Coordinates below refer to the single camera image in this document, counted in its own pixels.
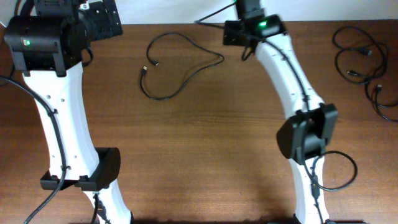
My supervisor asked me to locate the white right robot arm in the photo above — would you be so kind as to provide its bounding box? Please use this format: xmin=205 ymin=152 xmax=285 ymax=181
xmin=224 ymin=1 xmax=338 ymax=223

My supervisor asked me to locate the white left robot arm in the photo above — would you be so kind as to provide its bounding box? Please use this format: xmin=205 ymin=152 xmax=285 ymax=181
xmin=4 ymin=1 xmax=134 ymax=223

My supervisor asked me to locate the thin black cable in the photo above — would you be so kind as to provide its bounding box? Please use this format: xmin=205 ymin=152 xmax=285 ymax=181
xmin=364 ymin=77 xmax=398 ymax=123

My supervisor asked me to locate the black USB cable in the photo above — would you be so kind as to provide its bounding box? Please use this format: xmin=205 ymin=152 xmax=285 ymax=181
xmin=331 ymin=26 xmax=390 ymax=85

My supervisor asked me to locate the black right camera cable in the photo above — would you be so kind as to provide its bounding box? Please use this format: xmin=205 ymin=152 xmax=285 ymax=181
xmin=194 ymin=1 xmax=358 ymax=224

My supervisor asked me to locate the black cable with gold plug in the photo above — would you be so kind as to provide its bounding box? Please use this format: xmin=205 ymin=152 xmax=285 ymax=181
xmin=139 ymin=32 xmax=225 ymax=101

